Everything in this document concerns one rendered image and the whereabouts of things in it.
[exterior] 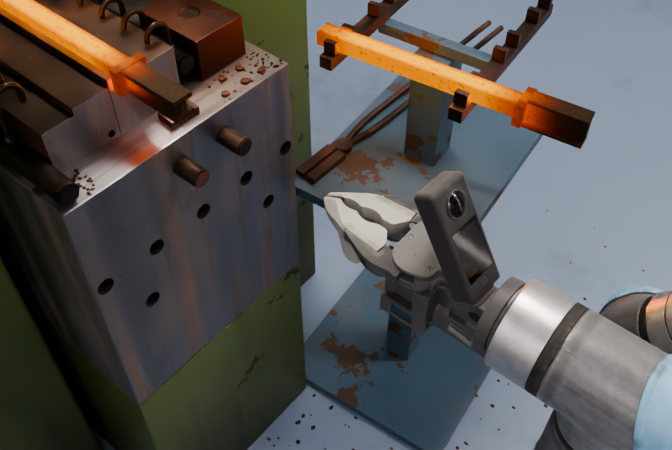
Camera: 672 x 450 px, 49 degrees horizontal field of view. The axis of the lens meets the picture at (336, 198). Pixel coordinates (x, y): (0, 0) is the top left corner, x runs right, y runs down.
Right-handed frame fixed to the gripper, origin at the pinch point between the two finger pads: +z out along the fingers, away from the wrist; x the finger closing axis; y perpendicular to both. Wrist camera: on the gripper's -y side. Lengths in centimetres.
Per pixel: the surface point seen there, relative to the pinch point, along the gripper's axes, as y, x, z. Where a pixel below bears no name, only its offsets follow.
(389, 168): 35, 36, 18
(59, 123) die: 2.1, -9.9, 33.1
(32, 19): -0.7, -1.3, 49.5
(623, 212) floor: 100, 120, -5
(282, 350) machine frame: 76, 15, 27
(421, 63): 7.5, 32.6, 11.8
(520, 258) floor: 100, 87, 9
